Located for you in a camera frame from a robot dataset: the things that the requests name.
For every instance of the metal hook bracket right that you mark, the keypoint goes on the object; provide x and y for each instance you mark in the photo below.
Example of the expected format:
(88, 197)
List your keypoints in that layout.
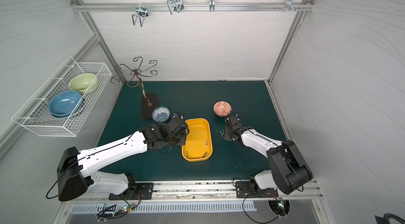
(288, 7)

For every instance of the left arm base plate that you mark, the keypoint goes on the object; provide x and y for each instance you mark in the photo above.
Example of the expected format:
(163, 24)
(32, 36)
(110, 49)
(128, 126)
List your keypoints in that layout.
(142, 191)

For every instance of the aluminium front rail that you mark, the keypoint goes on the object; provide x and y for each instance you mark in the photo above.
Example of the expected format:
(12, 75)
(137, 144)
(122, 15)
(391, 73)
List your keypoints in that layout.
(199, 190)

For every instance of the red white patterned bowl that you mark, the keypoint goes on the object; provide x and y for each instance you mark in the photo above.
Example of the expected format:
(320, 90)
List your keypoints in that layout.
(222, 108)

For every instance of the small metal hook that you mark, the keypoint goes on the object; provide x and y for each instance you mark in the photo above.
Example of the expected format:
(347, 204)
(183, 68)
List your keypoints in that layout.
(211, 5)

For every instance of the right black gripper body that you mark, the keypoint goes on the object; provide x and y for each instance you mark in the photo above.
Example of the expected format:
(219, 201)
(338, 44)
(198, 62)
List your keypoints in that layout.
(232, 121)

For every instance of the blue white floral bowl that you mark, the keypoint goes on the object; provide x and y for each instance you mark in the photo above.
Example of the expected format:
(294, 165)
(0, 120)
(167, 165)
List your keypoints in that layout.
(161, 114)

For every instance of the green mat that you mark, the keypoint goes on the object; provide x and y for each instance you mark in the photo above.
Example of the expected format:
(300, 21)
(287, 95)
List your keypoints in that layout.
(196, 99)

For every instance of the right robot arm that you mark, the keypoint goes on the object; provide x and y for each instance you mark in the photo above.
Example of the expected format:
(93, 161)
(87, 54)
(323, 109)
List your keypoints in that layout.
(288, 169)

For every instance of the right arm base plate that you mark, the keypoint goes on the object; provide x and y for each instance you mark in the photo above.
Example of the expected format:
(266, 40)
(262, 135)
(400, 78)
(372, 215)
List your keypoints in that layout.
(247, 189)

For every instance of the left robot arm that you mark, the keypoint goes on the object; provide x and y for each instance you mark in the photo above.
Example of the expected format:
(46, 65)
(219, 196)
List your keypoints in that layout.
(80, 171)

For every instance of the blue ceramic plate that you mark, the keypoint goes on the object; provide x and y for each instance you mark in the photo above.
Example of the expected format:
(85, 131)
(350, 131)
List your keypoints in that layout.
(65, 104)

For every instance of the metal mug tree stand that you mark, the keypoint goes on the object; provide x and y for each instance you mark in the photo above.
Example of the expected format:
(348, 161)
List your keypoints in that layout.
(149, 101)

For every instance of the yellow plastic storage box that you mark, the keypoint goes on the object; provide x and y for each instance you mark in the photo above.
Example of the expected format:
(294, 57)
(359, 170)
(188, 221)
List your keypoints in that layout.
(198, 140)

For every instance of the double prong metal hook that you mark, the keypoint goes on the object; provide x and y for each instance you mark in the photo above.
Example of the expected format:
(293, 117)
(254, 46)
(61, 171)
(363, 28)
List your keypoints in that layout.
(140, 15)

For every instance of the white vented cable duct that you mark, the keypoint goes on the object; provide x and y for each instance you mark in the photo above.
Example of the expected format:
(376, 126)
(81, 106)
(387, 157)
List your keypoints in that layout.
(168, 207)

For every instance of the aluminium cross rail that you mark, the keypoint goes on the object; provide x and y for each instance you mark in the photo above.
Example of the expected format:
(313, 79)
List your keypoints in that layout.
(188, 7)

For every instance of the looped metal hook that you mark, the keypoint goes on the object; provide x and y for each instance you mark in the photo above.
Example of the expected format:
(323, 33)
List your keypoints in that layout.
(175, 6)

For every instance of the green ceramic bowl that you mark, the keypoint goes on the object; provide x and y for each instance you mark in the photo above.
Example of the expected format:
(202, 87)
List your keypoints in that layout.
(84, 84)

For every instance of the white wire basket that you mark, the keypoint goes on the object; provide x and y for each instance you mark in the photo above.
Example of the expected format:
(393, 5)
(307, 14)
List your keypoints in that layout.
(34, 115)

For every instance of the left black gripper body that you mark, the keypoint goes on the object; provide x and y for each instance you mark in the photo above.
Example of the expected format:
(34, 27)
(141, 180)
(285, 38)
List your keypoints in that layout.
(180, 127)

